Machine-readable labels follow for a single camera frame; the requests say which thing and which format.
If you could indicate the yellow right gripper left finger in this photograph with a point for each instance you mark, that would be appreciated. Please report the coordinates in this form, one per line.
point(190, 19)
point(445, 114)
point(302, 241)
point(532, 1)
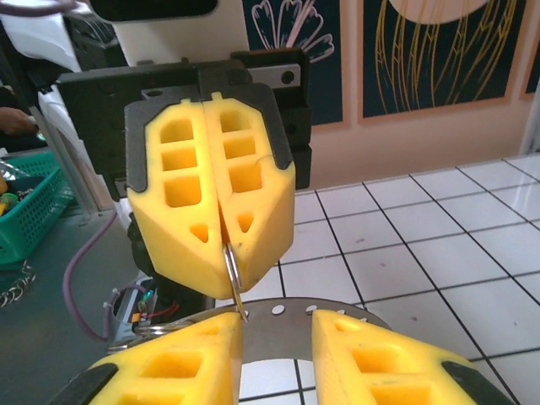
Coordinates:
point(126, 386)

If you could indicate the green plastic basket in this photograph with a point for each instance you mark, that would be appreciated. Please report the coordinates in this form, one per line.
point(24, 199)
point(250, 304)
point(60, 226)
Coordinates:
point(34, 211)

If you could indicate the person's hand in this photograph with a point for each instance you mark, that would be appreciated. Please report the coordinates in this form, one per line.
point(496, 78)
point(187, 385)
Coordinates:
point(14, 120)

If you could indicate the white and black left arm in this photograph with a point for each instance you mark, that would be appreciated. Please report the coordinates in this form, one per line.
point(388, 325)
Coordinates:
point(50, 46)

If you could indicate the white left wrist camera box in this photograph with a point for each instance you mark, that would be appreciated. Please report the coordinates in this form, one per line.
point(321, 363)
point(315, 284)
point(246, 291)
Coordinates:
point(181, 42)

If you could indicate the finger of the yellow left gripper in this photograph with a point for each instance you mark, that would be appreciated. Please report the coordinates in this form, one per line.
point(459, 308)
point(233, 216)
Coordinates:
point(147, 219)
point(261, 198)

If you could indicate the aluminium frame post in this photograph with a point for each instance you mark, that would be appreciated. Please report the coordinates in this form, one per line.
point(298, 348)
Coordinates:
point(63, 156)

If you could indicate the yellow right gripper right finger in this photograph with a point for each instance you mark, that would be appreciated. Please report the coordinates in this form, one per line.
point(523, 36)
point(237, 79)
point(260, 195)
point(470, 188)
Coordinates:
point(337, 371)

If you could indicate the silver split keyring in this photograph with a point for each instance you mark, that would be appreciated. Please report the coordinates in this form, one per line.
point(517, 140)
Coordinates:
point(234, 270)

